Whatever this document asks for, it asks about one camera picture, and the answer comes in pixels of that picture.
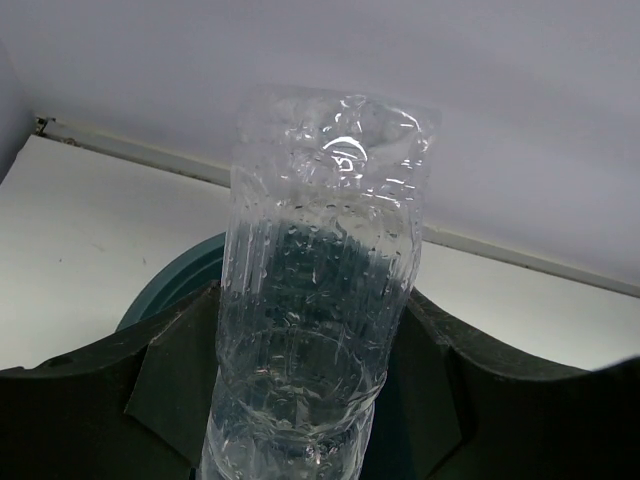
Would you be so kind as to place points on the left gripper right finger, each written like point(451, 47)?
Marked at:
point(460, 404)

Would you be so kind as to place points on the dark green plastic bin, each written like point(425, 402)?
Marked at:
point(188, 272)

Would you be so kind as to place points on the clear bottle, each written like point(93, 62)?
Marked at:
point(321, 253)

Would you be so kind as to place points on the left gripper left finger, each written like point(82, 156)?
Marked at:
point(133, 405)

